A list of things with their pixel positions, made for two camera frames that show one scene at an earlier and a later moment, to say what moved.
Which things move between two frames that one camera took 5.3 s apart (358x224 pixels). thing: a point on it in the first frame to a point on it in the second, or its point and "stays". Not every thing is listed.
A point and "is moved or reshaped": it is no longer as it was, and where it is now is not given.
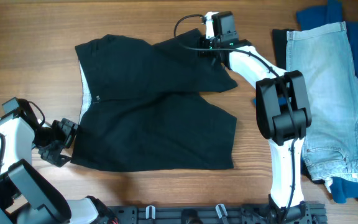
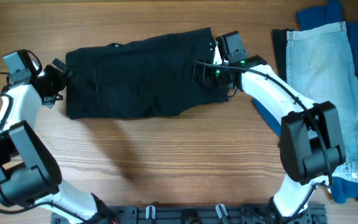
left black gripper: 68,129 to 60,78
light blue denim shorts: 342,141 stays
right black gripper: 202,42 to 207,76
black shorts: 145,107 is moved or reshaped
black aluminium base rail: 314,213 stays
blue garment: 341,188 stays
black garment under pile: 280,42 stays
